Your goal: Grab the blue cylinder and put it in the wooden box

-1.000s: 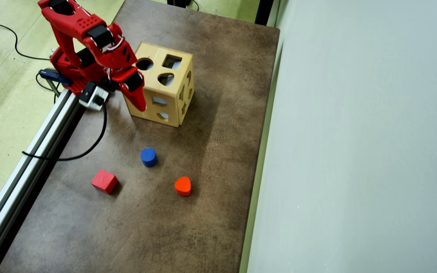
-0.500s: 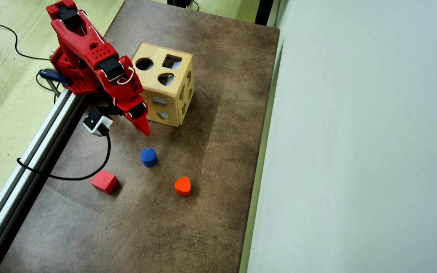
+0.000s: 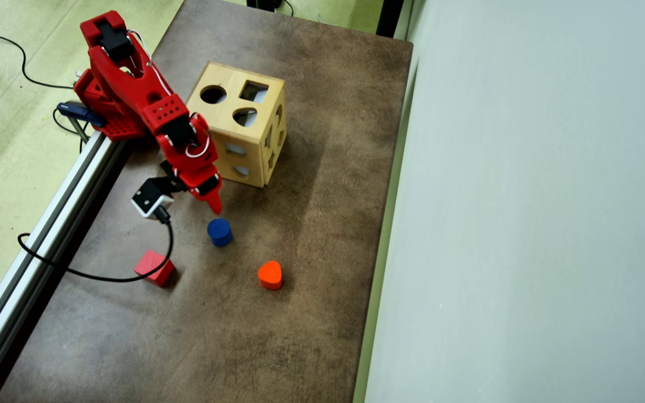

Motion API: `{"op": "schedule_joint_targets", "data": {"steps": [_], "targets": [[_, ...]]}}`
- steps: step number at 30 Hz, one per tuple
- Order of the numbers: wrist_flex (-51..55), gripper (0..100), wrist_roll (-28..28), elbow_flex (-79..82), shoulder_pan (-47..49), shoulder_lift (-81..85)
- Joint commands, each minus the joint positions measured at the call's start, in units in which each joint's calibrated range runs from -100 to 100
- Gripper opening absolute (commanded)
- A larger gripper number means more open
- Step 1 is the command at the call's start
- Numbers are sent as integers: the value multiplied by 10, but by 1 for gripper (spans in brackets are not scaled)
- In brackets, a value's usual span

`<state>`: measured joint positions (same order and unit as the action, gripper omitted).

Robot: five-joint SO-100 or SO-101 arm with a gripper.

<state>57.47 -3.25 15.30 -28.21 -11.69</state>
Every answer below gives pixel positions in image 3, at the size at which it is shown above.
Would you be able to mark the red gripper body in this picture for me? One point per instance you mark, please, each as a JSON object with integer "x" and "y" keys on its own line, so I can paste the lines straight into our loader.
{"x": 209, "y": 188}

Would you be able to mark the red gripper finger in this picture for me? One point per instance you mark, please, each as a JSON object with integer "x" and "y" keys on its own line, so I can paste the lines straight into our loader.
{"x": 215, "y": 202}

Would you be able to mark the blue cylinder block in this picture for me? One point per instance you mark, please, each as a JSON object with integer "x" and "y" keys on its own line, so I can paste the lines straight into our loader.
{"x": 219, "y": 232}

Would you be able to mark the red robot base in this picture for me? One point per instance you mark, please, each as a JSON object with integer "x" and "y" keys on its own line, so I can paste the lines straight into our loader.
{"x": 121, "y": 129}

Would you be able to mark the red robot arm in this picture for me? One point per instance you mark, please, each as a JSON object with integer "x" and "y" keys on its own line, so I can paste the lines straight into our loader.
{"x": 126, "y": 84}

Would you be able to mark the wooden shape sorter box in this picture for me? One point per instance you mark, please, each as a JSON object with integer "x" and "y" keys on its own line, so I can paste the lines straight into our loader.
{"x": 249, "y": 120}

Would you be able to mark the red cube block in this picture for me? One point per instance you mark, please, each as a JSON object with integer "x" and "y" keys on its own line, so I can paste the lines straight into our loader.
{"x": 153, "y": 267}

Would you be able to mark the orange rounded triangle block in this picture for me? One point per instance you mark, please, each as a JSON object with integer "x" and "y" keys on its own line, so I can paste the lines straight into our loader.
{"x": 270, "y": 274}

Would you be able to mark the blue table clamp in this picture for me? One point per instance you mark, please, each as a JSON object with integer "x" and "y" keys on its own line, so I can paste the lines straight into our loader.
{"x": 80, "y": 112}

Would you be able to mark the black stand foot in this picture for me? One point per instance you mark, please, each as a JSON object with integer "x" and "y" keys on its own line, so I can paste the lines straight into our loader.
{"x": 263, "y": 4}

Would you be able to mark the black and white wrist camera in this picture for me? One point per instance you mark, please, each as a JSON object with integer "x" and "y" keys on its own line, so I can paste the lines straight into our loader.
{"x": 150, "y": 200}

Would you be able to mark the dark vertical post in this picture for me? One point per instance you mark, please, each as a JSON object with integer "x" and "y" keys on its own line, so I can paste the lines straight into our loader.
{"x": 389, "y": 17}

